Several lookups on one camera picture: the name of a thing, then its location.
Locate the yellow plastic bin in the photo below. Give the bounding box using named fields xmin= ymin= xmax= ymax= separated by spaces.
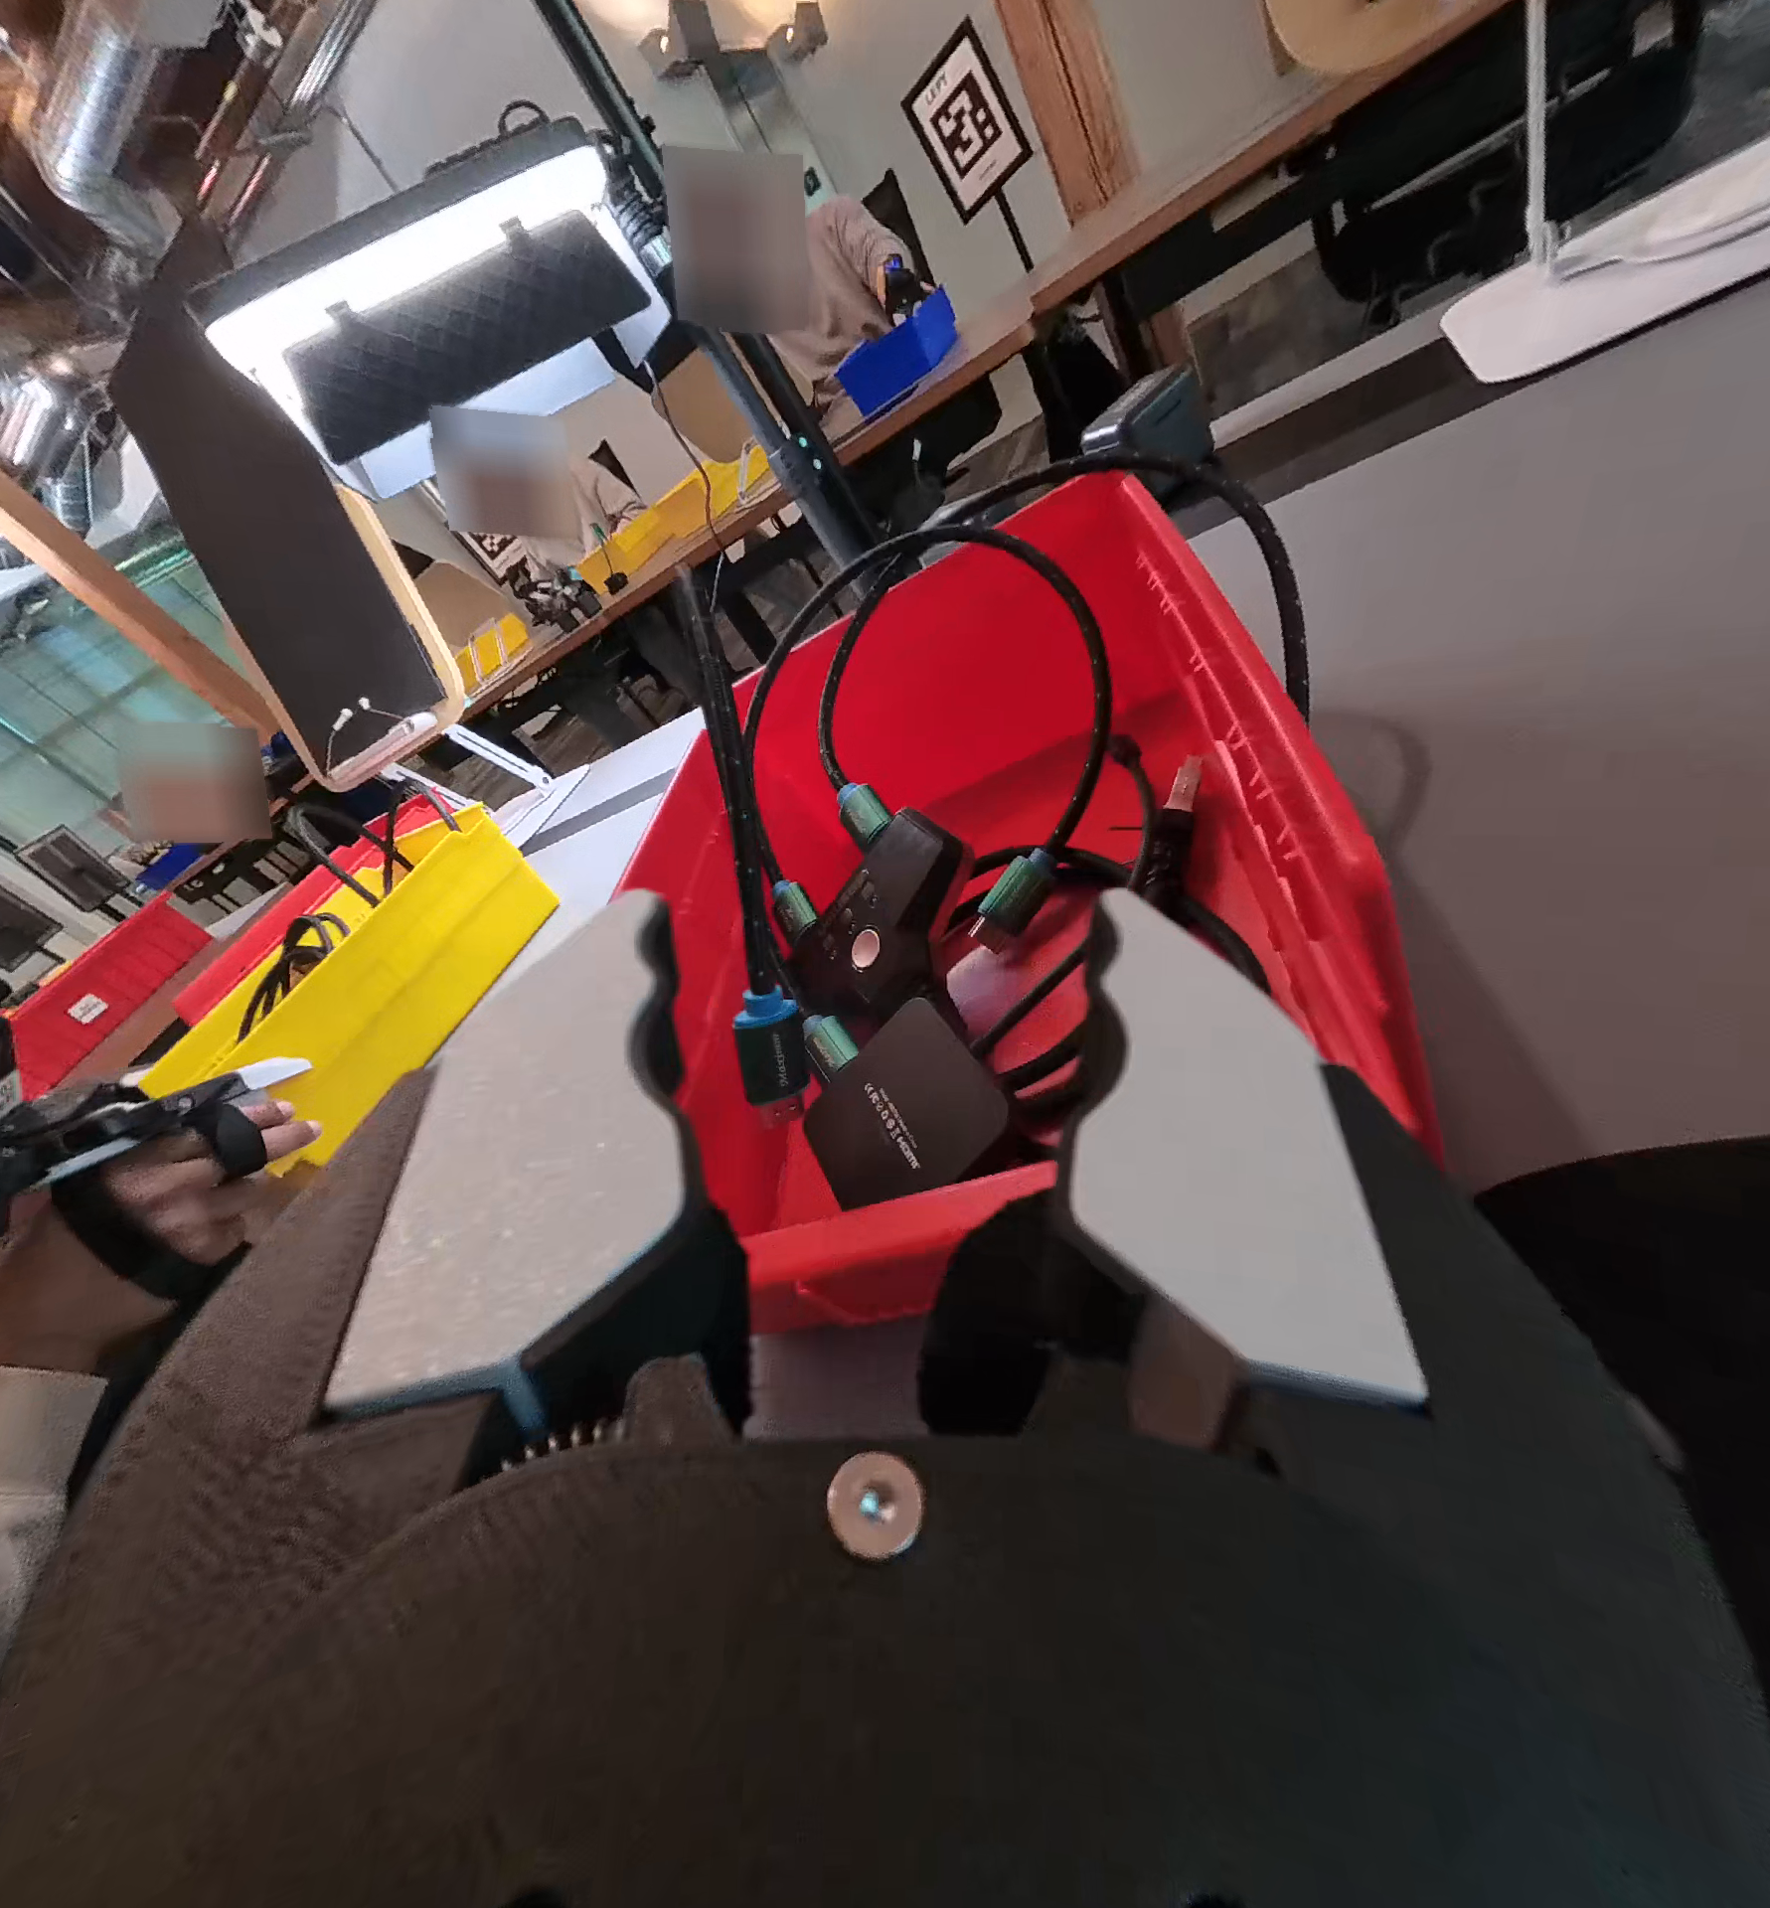
xmin=136 ymin=804 xmax=561 ymax=1178

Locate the silver ventilation duct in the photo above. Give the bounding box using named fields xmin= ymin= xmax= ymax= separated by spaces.
xmin=19 ymin=0 xmax=164 ymax=210

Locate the long black hdmi cable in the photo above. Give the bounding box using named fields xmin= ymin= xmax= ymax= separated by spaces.
xmin=741 ymin=449 xmax=1313 ymax=947

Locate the black square adapter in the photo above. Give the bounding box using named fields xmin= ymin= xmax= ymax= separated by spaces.
xmin=799 ymin=997 xmax=1016 ymax=1210

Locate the blue plastic bin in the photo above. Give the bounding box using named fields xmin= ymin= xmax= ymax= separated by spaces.
xmin=836 ymin=287 xmax=961 ymax=415

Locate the white flat stand base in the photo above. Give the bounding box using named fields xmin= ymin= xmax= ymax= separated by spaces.
xmin=1441 ymin=0 xmax=1770 ymax=386

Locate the softbox studio light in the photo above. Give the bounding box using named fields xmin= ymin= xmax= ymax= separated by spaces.
xmin=191 ymin=118 xmax=672 ymax=501

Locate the small yellow bin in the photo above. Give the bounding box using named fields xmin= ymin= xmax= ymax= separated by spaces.
xmin=580 ymin=444 xmax=776 ymax=594

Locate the black panel wooden frame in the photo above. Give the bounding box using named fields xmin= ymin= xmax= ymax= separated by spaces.
xmin=108 ymin=281 xmax=471 ymax=795

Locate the red plastic bin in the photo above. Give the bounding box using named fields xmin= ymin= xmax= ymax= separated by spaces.
xmin=168 ymin=812 xmax=432 ymax=1032
xmin=2 ymin=895 xmax=214 ymax=1101
xmin=615 ymin=473 xmax=1448 ymax=1339

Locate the black cable gold plug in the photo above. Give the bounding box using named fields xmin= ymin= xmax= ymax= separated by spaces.
xmin=1116 ymin=736 xmax=1273 ymax=992

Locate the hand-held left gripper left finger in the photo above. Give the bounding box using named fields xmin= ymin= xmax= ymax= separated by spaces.
xmin=318 ymin=890 xmax=711 ymax=1420

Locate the grey power box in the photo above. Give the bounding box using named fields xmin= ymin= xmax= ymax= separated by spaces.
xmin=1079 ymin=363 xmax=1216 ymax=464

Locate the black switch box with button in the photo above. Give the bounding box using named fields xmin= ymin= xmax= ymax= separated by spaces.
xmin=792 ymin=809 xmax=971 ymax=1018

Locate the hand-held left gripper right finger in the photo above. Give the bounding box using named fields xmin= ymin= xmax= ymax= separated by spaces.
xmin=1060 ymin=886 xmax=1433 ymax=1411

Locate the black light stand pole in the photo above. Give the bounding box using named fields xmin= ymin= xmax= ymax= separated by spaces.
xmin=534 ymin=0 xmax=887 ymax=559

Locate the black white marker sign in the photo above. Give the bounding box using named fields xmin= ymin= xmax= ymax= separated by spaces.
xmin=902 ymin=19 xmax=1036 ymax=224

